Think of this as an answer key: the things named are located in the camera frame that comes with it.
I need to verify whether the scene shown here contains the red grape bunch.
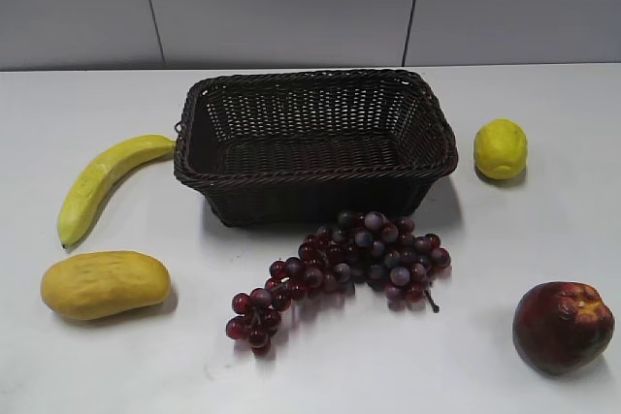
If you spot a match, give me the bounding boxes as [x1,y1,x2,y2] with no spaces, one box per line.
[225,210,452,357]

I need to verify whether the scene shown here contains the black woven basket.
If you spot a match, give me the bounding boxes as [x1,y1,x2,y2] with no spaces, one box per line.
[174,69,458,227]

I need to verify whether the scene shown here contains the yellow lemon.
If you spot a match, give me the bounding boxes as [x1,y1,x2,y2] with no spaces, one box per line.
[474,119,528,180]

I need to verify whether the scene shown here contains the yellow banana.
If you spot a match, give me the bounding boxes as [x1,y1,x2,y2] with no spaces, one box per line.
[56,135,176,249]

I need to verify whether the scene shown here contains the yellow mango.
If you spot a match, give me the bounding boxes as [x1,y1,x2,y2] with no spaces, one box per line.
[40,250,172,321]

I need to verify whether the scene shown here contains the dark red apple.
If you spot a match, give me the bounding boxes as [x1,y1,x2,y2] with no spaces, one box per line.
[512,281,615,375]

